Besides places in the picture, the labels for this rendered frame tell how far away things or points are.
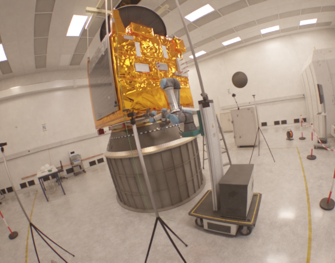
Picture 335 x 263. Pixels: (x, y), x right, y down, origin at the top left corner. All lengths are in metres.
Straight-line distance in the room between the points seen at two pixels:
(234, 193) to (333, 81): 5.69
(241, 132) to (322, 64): 4.29
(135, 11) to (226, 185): 3.89
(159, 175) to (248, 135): 3.92
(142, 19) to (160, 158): 3.22
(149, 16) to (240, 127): 4.64
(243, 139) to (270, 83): 4.74
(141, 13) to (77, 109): 5.54
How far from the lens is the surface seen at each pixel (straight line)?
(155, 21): 3.92
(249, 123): 5.50
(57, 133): 7.47
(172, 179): 2.67
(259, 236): 2.17
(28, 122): 7.63
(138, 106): 2.43
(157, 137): 2.52
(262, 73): 9.48
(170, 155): 2.53
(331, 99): 6.40
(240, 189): 1.67
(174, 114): 1.51
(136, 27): 3.16
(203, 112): 1.63
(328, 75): 6.43
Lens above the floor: 1.66
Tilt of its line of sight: 5 degrees down
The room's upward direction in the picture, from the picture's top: 12 degrees counter-clockwise
